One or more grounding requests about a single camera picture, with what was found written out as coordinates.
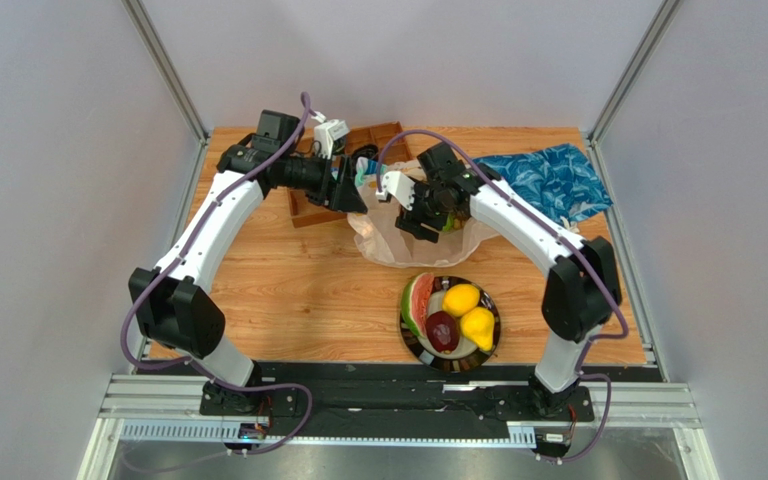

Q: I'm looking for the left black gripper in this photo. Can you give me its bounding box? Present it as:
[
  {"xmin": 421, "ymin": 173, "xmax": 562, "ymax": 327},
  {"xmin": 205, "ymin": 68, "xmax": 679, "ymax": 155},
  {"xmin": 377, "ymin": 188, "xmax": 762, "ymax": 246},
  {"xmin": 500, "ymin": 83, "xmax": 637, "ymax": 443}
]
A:
[{"xmin": 280, "ymin": 151, "xmax": 369, "ymax": 216}]

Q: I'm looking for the green fake starfruit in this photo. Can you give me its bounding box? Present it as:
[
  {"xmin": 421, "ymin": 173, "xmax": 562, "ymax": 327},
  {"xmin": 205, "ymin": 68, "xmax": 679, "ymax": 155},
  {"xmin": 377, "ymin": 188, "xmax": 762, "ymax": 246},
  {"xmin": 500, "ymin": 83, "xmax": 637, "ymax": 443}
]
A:
[{"xmin": 442, "ymin": 213, "xmax": 462, "ymax": 232}]

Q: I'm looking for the translucent white plastic bag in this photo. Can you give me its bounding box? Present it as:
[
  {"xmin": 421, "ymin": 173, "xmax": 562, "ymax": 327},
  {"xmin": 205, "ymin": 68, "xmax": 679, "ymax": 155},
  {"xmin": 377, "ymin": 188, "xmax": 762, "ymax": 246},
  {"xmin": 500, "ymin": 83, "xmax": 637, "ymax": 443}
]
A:
[{"xmin": 348, "ymin": 174, "xmax": 497, "ymax": 268}]

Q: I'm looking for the fake watermelon slice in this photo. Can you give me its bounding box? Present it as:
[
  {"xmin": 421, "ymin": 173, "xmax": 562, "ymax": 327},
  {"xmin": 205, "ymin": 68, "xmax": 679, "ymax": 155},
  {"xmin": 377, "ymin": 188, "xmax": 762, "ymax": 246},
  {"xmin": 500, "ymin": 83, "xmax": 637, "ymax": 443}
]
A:
[{"xmin": 400, "ymin": 272, "xmax": 435, "ymax": 338}]

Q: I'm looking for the yellow fake lemon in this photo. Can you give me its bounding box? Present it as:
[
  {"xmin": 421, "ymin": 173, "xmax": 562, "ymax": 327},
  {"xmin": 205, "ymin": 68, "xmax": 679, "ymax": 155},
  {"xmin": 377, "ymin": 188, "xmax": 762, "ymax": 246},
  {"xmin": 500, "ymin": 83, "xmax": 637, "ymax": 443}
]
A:
[{"xmin": 441, "ymin": 283, "xmax": 481, "ymax": 318}]

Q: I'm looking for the dark red fake apple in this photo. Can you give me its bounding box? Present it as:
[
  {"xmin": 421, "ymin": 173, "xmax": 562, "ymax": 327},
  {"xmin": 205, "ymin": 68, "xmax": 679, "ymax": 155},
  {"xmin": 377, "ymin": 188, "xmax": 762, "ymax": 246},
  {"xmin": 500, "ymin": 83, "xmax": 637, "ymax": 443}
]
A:
[{"xmin": 425, "ymin": 311, "xmax": 461, "ymax": 354}]

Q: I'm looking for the yellow fake pear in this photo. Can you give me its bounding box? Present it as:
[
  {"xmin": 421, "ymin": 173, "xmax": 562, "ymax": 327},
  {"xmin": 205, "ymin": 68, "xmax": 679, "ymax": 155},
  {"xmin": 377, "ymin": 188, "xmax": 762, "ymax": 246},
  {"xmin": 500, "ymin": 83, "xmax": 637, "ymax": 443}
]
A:
[{"xmin": 459, "ymin": 306, "xmax": 496, "ymax": 352}]

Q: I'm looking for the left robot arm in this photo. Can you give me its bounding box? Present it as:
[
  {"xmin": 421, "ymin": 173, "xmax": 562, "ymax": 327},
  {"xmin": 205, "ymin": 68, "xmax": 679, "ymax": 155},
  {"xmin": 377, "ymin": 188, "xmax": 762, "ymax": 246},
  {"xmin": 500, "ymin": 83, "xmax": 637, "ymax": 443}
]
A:
[{"xmin": 128, "ymin": 110, "xmax": 367, "ymax": 414}]

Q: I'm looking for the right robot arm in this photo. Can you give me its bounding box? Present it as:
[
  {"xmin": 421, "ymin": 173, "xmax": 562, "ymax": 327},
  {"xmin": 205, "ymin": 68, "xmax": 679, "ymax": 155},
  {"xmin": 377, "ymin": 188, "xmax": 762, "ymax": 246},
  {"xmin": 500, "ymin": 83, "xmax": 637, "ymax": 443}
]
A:
[{"xmin": 376, "ymin": 142, "xmax": 622, "ymax": 418}]

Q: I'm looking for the teal white sock bundle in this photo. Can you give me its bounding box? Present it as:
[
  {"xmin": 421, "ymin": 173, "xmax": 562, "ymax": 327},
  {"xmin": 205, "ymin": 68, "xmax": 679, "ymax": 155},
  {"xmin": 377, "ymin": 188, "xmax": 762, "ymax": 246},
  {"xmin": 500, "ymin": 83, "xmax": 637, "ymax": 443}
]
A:
[{"xmin": 329, "ymin": 156, "xmax": 379, "ymax": 192}]

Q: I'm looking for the brown wooden organizer tray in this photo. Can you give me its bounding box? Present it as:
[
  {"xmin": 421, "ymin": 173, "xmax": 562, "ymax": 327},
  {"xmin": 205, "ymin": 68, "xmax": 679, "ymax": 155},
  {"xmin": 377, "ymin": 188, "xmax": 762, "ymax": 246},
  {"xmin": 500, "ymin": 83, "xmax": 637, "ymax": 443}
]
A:
[{"xmin": 288, "ymin": 122, "xmax": 414, "ymax": 228}]

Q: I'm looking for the black rimmed beige plate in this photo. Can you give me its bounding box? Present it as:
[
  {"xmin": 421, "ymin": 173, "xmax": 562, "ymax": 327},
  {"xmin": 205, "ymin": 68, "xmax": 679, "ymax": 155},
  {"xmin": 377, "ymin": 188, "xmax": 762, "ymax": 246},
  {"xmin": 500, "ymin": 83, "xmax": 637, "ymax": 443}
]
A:
[{"xmin": 399, "ymin": 274, "xmax": 501, "ymax": 373}]

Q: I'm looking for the blue patterned cloth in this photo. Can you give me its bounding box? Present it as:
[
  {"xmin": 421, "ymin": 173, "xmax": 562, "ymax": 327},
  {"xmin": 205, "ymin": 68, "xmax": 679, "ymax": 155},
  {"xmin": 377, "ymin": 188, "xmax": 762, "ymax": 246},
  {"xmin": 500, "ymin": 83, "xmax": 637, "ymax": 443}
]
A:
[{"xmin": 476, "ymin": 143, "xmax": 613, "ymax": 226}]

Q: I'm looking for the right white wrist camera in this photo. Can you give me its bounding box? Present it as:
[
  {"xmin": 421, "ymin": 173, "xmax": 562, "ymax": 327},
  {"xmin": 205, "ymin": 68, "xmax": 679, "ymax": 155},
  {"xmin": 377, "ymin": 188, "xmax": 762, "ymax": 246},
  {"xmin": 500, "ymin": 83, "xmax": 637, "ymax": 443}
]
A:
[{"xmin": 375, "ymin": 171, "xmax": 416, "ymax": 210}]

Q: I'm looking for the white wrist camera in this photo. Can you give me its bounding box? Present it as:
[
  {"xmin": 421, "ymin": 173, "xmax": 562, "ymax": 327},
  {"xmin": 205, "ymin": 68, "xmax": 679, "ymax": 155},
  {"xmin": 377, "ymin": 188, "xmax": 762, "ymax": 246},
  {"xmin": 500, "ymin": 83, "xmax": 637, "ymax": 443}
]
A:
[
  {"xmin": 375, "ymin": 171, "xmax": 416, "ymax": 210},
  {"xmin": 313, "ymin": 111, "xmax": 350, "ymax": 159}
]

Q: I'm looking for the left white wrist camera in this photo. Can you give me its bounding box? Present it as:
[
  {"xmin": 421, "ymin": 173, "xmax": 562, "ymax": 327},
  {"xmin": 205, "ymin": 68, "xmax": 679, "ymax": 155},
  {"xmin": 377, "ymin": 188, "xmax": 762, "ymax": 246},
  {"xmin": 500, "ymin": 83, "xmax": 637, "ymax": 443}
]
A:
[{"xmin": 313, "ymin": 111, "xmax": 350, "ymax": 159}]

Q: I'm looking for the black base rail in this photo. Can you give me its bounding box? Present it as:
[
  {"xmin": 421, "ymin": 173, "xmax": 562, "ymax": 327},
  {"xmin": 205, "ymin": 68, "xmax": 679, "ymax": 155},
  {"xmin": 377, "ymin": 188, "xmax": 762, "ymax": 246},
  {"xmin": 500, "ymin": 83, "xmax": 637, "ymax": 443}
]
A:
[{"xmin": 160, "ymin": 362, "xmax": 658, "ymax": 440}]

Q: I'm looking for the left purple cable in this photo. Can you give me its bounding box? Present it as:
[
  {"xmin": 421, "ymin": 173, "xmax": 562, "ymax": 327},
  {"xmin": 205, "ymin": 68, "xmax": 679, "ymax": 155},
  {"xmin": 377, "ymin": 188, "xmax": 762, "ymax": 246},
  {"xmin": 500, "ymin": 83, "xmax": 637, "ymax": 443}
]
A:
[{"xmin": 120, "ymin": 91, "xmax": 315, "ymax": 458}]

